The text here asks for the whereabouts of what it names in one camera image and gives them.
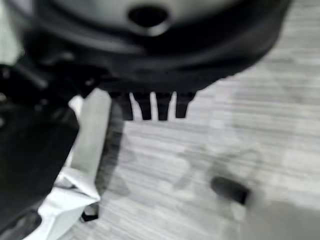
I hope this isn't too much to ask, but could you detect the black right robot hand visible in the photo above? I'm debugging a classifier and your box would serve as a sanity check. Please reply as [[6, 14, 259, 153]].
[[0, 0, 294, 230]]

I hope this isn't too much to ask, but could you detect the black sofa leg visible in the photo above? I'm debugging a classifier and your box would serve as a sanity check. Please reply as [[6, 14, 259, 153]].
[[210, 175, 251, 206]]

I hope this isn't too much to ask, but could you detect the dark robot foot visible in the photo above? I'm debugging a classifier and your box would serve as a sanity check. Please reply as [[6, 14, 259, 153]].
[[80, 202, 100, 223]]

